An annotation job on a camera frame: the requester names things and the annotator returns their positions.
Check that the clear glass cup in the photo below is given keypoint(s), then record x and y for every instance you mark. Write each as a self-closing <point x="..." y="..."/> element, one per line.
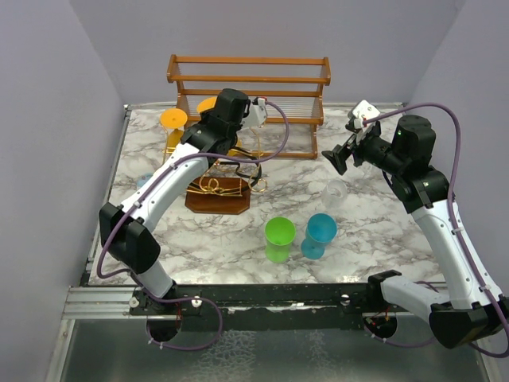
<point x="334" y="194"/>

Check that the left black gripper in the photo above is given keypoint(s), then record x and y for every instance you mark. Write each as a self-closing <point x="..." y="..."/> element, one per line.
<point x="239" y="126"/>

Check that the gold wire wine glass rack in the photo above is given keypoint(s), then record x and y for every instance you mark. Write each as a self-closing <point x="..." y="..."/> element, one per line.
<point x="226" y="195"/>

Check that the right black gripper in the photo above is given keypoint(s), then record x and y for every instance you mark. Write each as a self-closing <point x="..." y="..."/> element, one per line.
<point x="339" y="153"/>

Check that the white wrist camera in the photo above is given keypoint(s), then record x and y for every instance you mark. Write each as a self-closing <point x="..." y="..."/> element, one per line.
<point x="260" y="112"/>
<point x="364" y="115"/>

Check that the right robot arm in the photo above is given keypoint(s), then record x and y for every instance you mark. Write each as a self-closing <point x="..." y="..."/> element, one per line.
<point x="472" y="308"/>

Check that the black base frame bar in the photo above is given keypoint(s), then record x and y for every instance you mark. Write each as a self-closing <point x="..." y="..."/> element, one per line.
<point x="261" y="307"/>

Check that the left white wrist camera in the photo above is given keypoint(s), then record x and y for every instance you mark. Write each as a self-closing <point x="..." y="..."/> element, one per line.
<point x="260" y="112"/>

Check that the green plastic wine glass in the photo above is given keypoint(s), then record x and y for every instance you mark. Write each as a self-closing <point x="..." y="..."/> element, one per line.
<point x="280" y="233"/>

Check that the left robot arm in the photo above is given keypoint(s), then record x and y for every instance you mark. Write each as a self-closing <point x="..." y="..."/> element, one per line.
<point x="126" y="230"/>

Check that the orange wine glass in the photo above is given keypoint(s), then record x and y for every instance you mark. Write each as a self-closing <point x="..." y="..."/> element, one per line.
<point x="206" y="105"/>
<point x="173" y="122"/>

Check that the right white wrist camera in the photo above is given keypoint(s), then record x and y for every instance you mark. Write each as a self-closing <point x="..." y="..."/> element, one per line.
<point x="364" y="115"/>

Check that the blue plastic wine glass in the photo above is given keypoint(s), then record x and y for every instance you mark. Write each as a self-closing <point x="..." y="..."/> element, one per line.
<point x="320" y="231"/>

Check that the wooden shelf rack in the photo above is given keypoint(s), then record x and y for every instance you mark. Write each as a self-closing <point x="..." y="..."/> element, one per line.
<point x="296" y="85"/>

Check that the blue packaged item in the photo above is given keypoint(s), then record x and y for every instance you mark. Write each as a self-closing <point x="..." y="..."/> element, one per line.
<point x="142" y="180"/>

